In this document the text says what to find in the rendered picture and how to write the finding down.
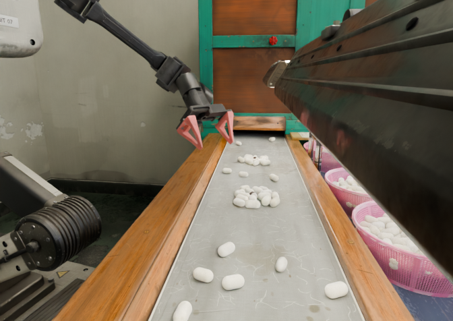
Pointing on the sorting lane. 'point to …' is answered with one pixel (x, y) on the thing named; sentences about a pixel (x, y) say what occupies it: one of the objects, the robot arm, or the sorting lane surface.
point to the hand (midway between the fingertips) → (216, 142)
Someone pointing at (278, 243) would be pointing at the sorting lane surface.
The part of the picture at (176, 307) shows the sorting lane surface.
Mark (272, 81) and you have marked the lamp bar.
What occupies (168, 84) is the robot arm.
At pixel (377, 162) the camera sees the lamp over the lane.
